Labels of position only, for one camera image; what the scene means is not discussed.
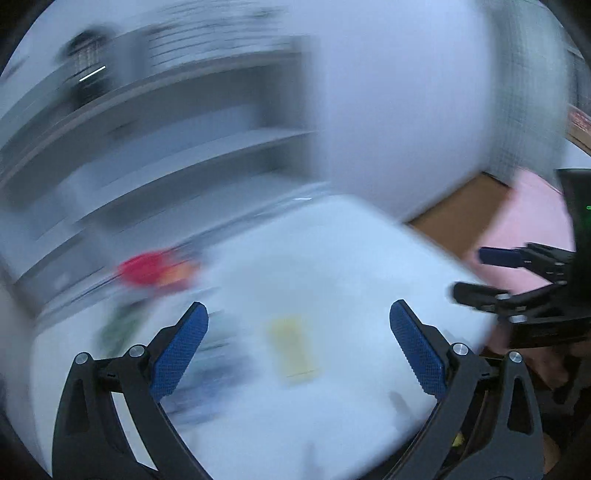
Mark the yellow paper strip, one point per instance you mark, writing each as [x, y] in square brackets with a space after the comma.
[292, 346]

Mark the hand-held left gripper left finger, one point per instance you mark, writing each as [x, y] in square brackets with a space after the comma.
[180, 355]

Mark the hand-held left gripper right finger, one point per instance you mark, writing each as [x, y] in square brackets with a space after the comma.
[418, 355]

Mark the black round device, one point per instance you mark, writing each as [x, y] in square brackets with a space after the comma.
[87, 60]

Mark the red round object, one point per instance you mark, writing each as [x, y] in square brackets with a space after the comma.
[143, 270]

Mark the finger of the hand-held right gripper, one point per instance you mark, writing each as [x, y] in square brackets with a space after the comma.
[498, 256]
[475, 294]

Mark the green packet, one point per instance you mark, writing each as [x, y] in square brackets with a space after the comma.
[121, 327]

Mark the dark wrapper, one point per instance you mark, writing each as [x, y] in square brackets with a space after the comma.
[207, 383]

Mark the cardboard box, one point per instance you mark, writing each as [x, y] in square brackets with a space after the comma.
[581, 129]

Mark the orange packet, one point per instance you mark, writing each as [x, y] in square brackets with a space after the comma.
[180, 273]

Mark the pink blanket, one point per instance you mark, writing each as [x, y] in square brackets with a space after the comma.
[531, 207]

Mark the white shelf unit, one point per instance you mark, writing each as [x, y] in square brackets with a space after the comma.
[207, 152]

